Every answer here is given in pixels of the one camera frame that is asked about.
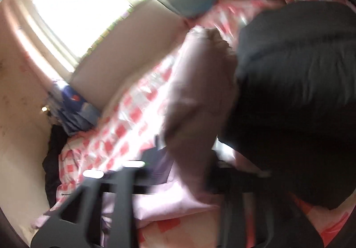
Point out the beige headboard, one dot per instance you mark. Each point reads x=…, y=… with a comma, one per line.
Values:
x=133, y=56

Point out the window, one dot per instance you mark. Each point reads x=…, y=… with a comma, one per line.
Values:
x=83, y=0

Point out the dark cloth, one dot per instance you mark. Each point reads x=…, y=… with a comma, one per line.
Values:
x=54, y=159

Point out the black padded jacket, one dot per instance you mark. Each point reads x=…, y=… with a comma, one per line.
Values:
x=292, y=83

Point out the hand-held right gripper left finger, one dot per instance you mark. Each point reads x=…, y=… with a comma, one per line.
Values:
x=126, y=209

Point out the pink checked bed sheet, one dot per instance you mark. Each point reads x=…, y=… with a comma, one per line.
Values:
x=125, y=125

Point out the lilac large garment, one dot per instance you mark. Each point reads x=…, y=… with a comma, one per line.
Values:
x=200, y=83

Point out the blue grey patterned curtain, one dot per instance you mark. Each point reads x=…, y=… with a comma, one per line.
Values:
x=73, y=103

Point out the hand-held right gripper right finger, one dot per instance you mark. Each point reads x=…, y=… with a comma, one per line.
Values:
x=230, y=209

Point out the clear plastic sheet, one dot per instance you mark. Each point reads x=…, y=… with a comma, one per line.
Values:
x=133, y=108

